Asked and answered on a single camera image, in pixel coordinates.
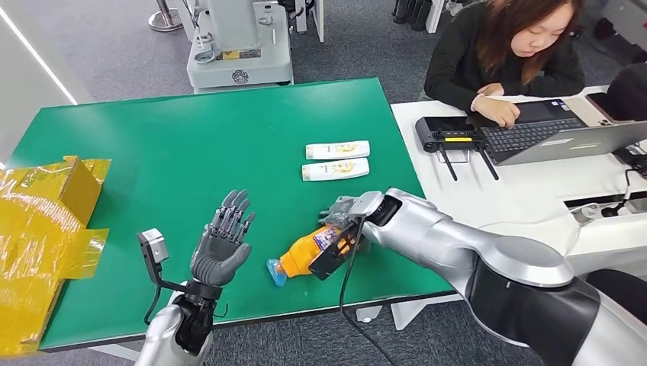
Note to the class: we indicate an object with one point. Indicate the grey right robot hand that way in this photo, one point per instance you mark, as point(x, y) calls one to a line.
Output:
point(337, 212)

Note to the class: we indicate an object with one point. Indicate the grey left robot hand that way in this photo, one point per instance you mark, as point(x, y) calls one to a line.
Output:
point(217, 257)

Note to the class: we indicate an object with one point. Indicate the orange bottle with clear cap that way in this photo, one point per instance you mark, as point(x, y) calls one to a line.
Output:
point(303, 252)

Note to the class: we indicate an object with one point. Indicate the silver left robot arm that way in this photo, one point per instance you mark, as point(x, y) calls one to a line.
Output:
point(161, 333)

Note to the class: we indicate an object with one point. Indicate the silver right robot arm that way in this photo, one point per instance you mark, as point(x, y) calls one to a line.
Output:
point(455, 237)

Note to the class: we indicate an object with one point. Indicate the white shampoo bottle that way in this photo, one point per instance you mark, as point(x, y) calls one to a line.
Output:
point(337, 150)
point(335, 169)

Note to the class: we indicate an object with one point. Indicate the white table foot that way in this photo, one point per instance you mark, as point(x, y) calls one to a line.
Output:
point(404, 313)

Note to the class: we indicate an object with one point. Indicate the black controller with antennas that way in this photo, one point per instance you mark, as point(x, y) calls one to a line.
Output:
point(447, 129)

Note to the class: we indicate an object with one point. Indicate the clear controller stand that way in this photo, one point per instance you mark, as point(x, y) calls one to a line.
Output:
point(465, 156)

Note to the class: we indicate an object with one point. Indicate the cardboard box with yellow tape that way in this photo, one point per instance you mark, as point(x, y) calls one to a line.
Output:
point(35, 237)

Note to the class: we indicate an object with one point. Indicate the person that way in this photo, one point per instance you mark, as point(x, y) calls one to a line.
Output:
point(455, 65)

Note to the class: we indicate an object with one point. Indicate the grey white machine base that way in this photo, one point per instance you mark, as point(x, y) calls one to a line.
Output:
point(240, 50)

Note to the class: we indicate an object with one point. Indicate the white furniture legs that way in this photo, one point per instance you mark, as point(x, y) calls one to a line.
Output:
point(318, 17)

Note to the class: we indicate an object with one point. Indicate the black items on floor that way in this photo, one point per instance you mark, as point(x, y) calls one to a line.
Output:
point(409, 12)

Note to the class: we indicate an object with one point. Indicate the silver laptop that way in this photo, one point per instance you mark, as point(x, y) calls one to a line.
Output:
point(536, 134)

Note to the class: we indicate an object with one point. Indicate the white furniture leg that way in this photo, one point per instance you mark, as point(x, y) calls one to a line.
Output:
point(434, 15)

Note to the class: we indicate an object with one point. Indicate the metal stanchion base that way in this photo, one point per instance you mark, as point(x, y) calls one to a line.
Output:
point(165, 20)

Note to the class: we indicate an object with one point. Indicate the white power adapter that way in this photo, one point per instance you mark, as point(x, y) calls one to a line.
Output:
point(586, 213)

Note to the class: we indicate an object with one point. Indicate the rose gold smartphone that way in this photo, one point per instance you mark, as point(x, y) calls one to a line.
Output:
point(581, 108)

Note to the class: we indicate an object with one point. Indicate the black device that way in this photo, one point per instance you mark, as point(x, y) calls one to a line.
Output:
point(632, 156)

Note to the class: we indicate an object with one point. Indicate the person's head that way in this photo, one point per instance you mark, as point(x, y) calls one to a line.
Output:
point(629, 91)

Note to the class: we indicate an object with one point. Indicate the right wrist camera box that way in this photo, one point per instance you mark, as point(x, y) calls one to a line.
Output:
point(366, 203)

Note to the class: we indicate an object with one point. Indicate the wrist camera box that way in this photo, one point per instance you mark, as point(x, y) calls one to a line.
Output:
point(151, 247)
point(366, 203)

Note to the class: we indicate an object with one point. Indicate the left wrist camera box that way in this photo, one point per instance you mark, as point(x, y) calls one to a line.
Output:
point(151, 247)

